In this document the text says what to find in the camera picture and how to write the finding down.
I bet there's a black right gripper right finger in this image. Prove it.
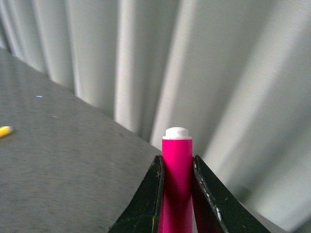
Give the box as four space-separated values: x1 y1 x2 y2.
192 155 269 233

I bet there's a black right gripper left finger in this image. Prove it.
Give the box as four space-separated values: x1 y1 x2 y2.
109 155 165 233

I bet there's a pink highlighter pen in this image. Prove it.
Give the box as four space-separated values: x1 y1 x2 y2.
158 127 193 233

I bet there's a white pleated curtain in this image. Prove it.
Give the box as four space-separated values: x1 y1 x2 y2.
0 0 311 233

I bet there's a yellow highlighter pen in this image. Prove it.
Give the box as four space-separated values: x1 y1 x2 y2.
0 126 13 138

